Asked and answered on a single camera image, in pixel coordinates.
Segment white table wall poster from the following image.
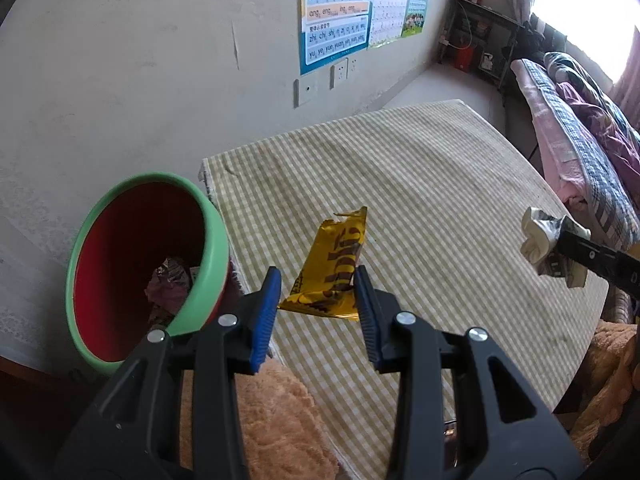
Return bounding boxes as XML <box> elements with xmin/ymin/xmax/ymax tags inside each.
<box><xmin>367</xmin><ymin>0</ymin><xmax>415</xmax><ymax>50</ymax></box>

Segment purple grey quilt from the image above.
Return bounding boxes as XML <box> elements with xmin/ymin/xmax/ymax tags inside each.
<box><xmin>542</xmin><ymin>51</ymin><xmax>640</xmax><ymax>177</ymax></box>

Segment red container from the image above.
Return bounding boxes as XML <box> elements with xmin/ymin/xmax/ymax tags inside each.
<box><xmin>452</xmin><ymin>44</ymin><xmax>477</xmax><ymax>72</ymax></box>

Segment window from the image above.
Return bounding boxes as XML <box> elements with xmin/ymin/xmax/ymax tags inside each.
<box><xmin>529</xmin><ymin>0</ymin><xmax>640</xmax><ymax>87</ymax></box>

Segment blue letter wall poster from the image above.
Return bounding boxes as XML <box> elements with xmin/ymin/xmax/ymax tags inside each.
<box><xmin>298</xmin><ymin>0</ymin><xmax>376</xmax><ymax>77</ymax></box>

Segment yellow snack wrapper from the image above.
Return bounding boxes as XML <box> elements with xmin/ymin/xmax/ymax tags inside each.
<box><xmin>277</xmin><ymin>206</ymin><xmax>370</xmax><ymax>321</ymax></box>

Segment white wall switch plate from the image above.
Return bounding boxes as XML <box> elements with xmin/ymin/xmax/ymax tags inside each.
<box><xmin>293</xmin><ymin>75</ymin><xmax>317</xmax><ymax>109</ymax></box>

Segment red bucket with green rim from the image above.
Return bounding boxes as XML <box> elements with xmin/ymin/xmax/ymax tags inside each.
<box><xmin>65</xmin><ymin>172</ymin><xmax>231</xmax><ymax>377</ymax></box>

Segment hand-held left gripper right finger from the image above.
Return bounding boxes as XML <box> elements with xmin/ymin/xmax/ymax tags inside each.
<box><xmin>353</xmin><ymin>265</ymin><xmax>584</xmax><ymax>480</ymax></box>

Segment silver white wrapper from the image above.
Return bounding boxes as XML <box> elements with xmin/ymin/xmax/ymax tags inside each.
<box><xmin>519</xmin><ymin>206</ymin><xmax>592</xmax><ymax>289</ymax></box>

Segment white wall socket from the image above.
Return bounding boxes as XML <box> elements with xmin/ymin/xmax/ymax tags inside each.
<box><xmin>329</xmin><ymin>57</ymin><xmax>350</xmax><ymax>90</ymax></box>

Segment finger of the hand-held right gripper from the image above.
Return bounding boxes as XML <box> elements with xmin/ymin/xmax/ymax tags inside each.
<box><xmin>555</xmin><ymin>217</ymin><xmax>640</xmax><ymax>302</ymax></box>

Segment checked tablecloth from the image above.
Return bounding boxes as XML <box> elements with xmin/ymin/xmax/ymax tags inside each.
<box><xmin>199</xmin><ymin>99</ymin><xmax>611</xmax><ymax>480</ymax></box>

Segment peach fleece fabric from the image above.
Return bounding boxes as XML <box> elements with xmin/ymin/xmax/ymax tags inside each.
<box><xmin>179</xmin><ymin>319</ymin><xmax>640</xmax><ymax>480</ymax></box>

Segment dark metal shelf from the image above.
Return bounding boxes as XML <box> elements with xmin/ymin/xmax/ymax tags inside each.
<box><xmin>437</xmin><ymin>0</ymin><xmax>527</xmax><ymax>92</ymax></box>

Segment bed with checked cover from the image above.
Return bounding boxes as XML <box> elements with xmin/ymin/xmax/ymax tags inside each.
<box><xmin>509</xmin><ymin>57</ymin><xmax>640</xmax><ymax>262</ymax></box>

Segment large pink snack wrapper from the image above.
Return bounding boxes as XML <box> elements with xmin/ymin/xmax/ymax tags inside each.
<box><xmin>144</xmin><ymin>256</ymin><xmax>197</xmax><ymax>312</ymax></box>

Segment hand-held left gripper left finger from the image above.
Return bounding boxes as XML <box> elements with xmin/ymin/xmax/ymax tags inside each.
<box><xmin>51</xmin><ymin>265</ymin><xmax>283</xmax><ymax>480</ymax></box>

